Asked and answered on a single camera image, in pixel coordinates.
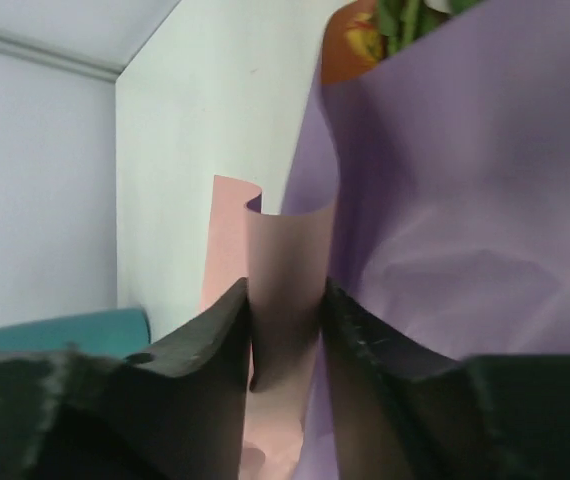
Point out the artificial flower bouquet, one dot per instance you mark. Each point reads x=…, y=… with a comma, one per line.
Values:
x=362, y=34

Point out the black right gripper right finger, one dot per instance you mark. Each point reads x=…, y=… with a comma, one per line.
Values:
x=403, y=411

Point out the purple wrapping paper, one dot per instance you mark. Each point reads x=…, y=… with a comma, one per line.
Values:
x=448, y=166

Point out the aluminium frame rail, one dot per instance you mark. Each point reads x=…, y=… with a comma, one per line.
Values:
x=36, y=52

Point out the pink wrapping paper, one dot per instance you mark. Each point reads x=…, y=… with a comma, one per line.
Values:
x=284, y=259

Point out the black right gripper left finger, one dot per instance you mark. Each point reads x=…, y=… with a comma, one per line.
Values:
x=172, y=411

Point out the teal cylindrical vase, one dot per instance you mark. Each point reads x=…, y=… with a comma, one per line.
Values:
x=115, y=333

